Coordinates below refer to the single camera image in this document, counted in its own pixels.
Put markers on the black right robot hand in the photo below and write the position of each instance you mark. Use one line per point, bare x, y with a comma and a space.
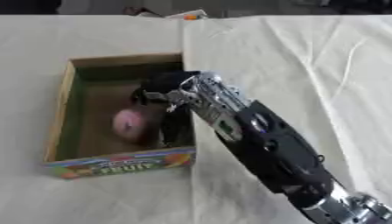
162, 82

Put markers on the pink round toy fruit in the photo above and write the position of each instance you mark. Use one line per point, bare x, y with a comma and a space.
130, 124

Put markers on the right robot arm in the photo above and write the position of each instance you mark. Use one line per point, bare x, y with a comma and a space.
270, 145

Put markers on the cardboard box with green inside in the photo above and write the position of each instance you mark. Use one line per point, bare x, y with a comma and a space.
97, 116

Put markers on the small orange object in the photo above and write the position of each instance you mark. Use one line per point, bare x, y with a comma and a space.
190, 17

